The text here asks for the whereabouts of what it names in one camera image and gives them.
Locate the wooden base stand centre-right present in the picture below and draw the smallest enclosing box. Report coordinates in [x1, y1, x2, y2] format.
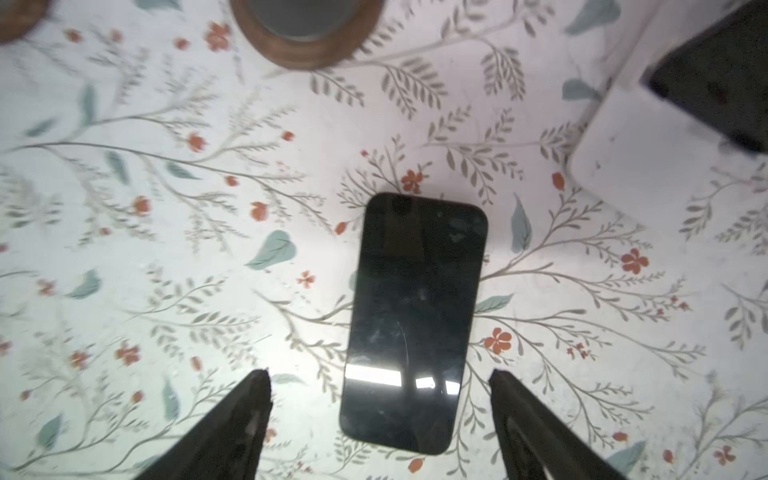
[230, 0, 384, 71]

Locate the black phone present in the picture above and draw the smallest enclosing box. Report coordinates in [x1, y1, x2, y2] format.
[339, 193, 488, 455]
[645, 1, 767, 154]

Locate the white folding phone stand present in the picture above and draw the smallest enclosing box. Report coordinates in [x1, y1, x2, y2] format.
[568, 1, 767, 240]

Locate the wooden base stand centre-left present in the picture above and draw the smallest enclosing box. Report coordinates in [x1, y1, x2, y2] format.
[0, 0, 51, 44]

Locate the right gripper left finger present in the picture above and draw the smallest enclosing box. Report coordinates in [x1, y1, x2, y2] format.
[138, 370, 273, 480]

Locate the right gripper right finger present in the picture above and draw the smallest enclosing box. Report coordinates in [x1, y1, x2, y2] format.
[488, 369, 624, 480]

